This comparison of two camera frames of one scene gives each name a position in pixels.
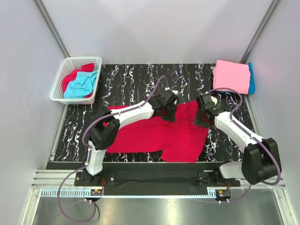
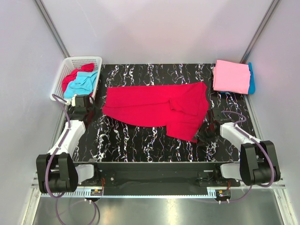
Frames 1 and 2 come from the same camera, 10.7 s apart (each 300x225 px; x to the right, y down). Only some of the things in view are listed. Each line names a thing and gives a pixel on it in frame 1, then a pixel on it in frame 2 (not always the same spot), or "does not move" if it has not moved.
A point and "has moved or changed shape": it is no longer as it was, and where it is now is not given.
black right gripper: [198, 123] -> [205, 141]
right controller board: [223, 193] does not move
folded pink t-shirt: [231, 75] does not move
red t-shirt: [180, 139] has moved or changed shape
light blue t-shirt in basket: [84, 84] does not move
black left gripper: [172, 118] -> [92, 105]
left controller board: [96, 192] does not move
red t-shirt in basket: [89, 67] does not move
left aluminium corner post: [52, 28] does not move
